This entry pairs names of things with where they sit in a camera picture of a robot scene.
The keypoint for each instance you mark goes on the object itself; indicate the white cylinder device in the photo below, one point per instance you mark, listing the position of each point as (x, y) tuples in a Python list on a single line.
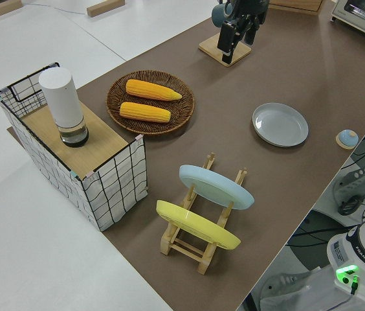
[(59, 97)]

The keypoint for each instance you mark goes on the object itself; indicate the yellow plate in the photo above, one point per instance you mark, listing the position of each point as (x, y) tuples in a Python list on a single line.
[(195, 223)]

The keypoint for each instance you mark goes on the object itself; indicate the wooden mug tree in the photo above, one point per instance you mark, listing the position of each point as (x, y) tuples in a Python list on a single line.
[(210, 48)]

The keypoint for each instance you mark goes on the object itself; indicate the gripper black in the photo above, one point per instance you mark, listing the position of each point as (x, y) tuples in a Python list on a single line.
[(250, 7)]

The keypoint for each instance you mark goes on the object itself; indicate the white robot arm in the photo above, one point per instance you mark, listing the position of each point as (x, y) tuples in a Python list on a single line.
[(360, 259)]

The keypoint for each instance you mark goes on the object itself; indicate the round wicker basket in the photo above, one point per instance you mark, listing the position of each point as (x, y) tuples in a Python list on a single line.
[(182, 113)]

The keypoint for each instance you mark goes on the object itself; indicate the small blue dome bell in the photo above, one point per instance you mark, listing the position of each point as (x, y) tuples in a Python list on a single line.
[(347, 137)]

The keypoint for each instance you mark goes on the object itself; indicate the brown table mat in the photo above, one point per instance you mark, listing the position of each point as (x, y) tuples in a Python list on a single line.
[(221, 136)]

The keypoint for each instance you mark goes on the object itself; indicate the cream toaster oven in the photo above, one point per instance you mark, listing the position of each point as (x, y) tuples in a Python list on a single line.
[(363, 19)]

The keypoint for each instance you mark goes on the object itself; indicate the gray plate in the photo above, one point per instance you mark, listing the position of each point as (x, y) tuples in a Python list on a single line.
[(279, 124)]

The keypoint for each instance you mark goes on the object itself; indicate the wooden board lid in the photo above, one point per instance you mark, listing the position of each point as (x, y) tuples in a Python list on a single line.
[(100, 142)]

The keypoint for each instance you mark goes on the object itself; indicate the wooden dish rack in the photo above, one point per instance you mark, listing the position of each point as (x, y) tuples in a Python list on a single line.
[(205, 262)]

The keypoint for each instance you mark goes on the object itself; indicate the white plastic stand base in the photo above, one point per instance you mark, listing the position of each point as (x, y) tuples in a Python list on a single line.
[(350, 181)]

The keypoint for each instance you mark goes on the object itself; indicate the small pastel clip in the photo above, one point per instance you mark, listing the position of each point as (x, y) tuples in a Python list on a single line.
[(139, 139), (74, 174), (90, 176)]

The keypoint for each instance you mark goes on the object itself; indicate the light blue plate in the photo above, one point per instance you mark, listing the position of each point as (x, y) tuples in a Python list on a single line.
[(211, 186)]

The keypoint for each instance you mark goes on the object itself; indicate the dark blue mug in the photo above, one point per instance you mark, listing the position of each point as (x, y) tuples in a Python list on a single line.
[(217, 16)]

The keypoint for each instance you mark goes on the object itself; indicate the blunt yellow corn cob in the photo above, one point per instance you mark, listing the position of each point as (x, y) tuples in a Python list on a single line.
[(143, 111)]

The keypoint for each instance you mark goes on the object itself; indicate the white crumpled cover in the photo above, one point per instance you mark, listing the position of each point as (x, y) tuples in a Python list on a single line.
[(292, 288)]

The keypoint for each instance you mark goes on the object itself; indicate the pointed yellow corn cob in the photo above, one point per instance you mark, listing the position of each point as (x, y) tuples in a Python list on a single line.
[(150, 89)]

